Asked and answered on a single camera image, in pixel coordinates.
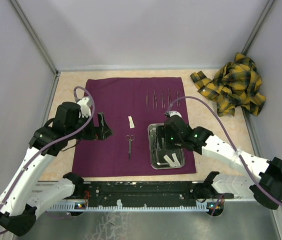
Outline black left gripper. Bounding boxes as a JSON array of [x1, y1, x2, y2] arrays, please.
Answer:
[[66, 112, 113, 141]]

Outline steel instrument tray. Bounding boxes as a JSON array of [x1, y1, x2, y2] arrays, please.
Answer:
[[148, 123, 185, 170]]

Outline surgical scissors steel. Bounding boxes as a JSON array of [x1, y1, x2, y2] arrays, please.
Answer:
[[126, 135, 135, 160]]

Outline white packaged instrument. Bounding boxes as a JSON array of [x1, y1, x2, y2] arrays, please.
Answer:
[[128, 116, 135, 129]]

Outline purple cloth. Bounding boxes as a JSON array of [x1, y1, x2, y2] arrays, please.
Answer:
[[72, 77, 196, 178]]

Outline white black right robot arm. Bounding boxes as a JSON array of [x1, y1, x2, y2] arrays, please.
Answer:
[[162, 111, 282, 210]]

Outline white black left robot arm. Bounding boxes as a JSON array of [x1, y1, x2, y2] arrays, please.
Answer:
[[0, 97, 112, 237]]

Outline white packaged blade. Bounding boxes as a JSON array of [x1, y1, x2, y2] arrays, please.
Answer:
[[163, 155, 176, 168], [172, 153, 180, 167]]

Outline yellow plaid shirt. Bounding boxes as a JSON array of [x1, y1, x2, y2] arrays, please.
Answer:
[[190, 52, 266, 117]]

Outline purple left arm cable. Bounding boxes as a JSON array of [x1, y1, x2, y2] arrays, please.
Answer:
[[0, 86, 96, 236]]

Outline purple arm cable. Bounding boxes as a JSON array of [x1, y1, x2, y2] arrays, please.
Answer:
[[0, 86, 96, 236], [165, 96, 282, 217]]

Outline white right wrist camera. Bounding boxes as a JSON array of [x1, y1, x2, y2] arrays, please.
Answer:
[[165, 110, 182, 119]]

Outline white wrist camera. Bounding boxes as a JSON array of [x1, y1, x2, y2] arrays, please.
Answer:
[[77, 96, 92, 118], [165, 110, 182, 119]]

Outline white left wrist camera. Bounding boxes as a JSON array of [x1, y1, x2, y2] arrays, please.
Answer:
[[77, 96, 92, 118]]

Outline aluminium frame rail front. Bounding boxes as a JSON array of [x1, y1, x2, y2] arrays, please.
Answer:
[[10, 181, 282, 213]]

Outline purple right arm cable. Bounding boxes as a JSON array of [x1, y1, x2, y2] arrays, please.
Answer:
[[165, 96, 282, 217]]

